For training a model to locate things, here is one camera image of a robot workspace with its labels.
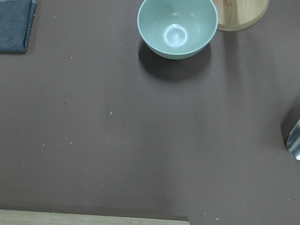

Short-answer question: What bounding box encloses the mint green bowl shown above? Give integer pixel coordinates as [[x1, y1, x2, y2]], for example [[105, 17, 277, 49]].
[[137, 0, 218, 60]]

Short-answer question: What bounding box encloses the wooden cup tree stand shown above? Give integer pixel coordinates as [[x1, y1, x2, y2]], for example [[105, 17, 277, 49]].
[[213, 0, 269, 31]]

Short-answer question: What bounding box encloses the steel ice scoop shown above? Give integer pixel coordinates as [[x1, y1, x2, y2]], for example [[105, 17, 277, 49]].
[[286, 120, 300, 160]]

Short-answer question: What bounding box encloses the grey folded cloth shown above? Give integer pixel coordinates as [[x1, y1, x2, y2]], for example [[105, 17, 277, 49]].
[[0, 0, 37, 53]]

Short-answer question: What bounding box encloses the wooden cutting board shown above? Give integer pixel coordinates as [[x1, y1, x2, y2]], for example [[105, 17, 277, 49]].
[[0, 210, 190, 225]]

